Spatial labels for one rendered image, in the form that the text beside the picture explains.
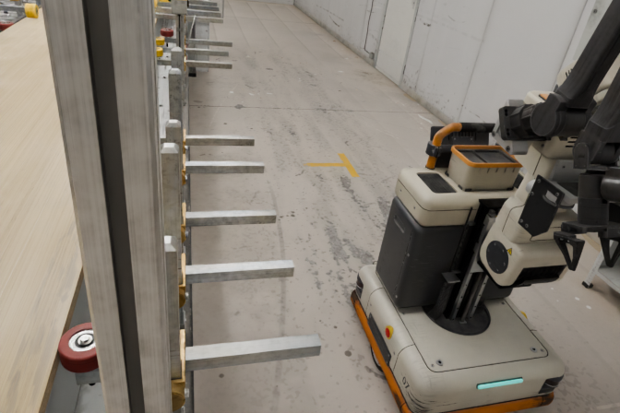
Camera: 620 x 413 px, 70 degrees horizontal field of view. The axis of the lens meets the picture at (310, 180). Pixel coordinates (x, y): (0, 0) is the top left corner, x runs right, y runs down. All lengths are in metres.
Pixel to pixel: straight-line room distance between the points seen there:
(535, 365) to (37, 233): 1.65
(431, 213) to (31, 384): 1.22
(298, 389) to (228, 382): 0.27
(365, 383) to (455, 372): 0.40
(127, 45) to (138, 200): 0.08
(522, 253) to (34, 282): 1.24
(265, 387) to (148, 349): 1.61
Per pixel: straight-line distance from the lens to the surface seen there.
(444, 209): 1.61
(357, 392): 1.95
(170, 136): 1.12
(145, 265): 0.26
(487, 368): 1.82
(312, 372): 1.96
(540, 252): 1.51
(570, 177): 1.40
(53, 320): 0.93
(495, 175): 1.71
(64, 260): 1.05
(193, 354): 0.90
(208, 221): 1.29
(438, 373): 1.73
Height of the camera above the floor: 1.54
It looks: 28 degrees down
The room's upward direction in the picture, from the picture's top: 8 degrees clockwise
